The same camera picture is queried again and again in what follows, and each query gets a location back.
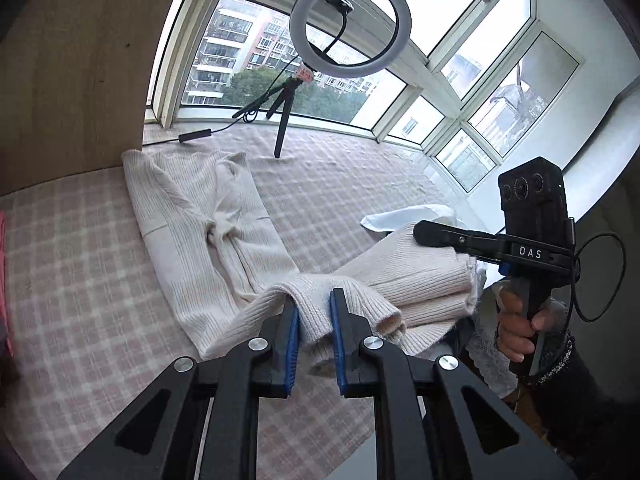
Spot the black phone holder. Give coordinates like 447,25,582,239
324,0,355,61

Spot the pale blue shirt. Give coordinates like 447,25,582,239
360,204,468,235

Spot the cream knit sweater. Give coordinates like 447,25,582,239
121,149,478,361

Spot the pink folded garment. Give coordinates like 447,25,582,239
0,210,15,356

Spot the person's right forearm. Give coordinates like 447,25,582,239
520,299,640,480

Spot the black tripod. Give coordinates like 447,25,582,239
232,62,313,159

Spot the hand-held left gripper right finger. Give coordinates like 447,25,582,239
329,287,578,480

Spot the white window frame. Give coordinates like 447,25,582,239
145,0,586,193

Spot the white lace cloth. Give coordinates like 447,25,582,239
467,270,523,396

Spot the white ring light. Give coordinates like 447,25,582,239
290,0,412,80

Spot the pink plaid blanket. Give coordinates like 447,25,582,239
0,122,493,480

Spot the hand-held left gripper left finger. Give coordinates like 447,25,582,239
56,296,301,480

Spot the green tree outside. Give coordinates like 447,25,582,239
222,70,368,123

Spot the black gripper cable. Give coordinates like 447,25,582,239
565,217,628,323

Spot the black ring light cable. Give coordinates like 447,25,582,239
142,55,301,148

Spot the person's right hand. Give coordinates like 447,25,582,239
492,282,553,363

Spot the light laminate board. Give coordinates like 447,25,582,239
0,0,193,196

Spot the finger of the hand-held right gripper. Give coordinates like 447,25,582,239
413,219,502,264

